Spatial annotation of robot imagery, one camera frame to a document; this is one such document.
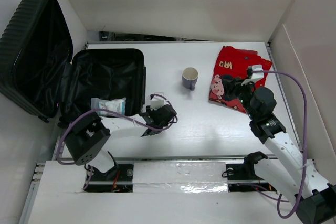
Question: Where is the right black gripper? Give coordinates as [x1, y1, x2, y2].
[221, 77, 257, 120]

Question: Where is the red printed garment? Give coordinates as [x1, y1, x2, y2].
[209, 46, 272, 113]

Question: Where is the white tissue packet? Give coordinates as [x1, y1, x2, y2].
[90, 98, 126, 115]

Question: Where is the purple ceramic mug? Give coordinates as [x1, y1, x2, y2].
[182, 67, 198, 91]

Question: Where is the black hard-shell suitcase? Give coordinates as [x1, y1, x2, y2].
[1, 0, 146, 123]

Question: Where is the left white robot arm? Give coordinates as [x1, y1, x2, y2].
[64, 104, 177, 181]

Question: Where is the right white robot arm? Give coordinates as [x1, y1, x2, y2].
[222, 78, 335, 223]

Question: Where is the dark equipment behind table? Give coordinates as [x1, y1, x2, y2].
[99, 31, 182, 42]

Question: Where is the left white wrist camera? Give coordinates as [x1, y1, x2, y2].
[150, 92, 167, 110]

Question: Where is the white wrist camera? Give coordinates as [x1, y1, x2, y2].
[241, 65, 264, 86]
[150, 92, 167, 110]

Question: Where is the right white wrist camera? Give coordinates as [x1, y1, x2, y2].
[241, 65, 264, 86]

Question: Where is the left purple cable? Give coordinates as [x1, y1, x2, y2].
[56, 93, 171, 190]

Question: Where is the aluminium rail with mounts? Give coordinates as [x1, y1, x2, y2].
[38, 160, 274, 195]

